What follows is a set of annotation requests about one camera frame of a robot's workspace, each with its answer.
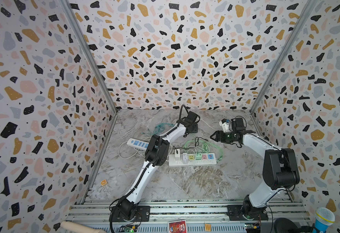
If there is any small white blue power strip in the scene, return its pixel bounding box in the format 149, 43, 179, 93
126, 138, 149, 151

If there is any black round object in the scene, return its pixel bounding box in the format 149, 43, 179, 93
273, 218, 298, 233

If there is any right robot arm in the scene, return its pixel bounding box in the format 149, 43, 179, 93
210, 130, 300, 220

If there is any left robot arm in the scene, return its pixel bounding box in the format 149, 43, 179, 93
109, 105, 201, 226

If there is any large colourful power strip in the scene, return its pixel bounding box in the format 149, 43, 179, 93
169, 153, 217, 167

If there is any white square charger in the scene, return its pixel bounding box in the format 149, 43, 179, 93
174, 149, 181, 161

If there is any light green cable bundle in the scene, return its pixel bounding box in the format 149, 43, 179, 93
183, 139, 224, 162

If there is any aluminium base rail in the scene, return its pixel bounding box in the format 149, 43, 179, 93
66, 199, 312, 233

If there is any red snack packet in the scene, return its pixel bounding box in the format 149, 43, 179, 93
168, 220, 187, 233

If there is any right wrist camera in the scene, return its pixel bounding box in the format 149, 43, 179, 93
219, 116, 247, 133

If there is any green charger plug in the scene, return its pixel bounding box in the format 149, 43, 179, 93
195, 153, 203, 160

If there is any teal multi-head cable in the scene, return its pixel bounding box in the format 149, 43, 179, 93
153, 123, 176, 137

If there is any white rectangular charger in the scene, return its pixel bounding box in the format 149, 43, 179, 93
182, 153, 188, 163

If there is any blue toy microphone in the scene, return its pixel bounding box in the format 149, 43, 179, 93
313, 207, 336, 233

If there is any beige roll handle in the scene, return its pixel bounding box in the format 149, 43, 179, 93
60, 221, 107, 233

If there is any small yellow tag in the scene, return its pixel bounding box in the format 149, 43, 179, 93
204, 223, 211, 232

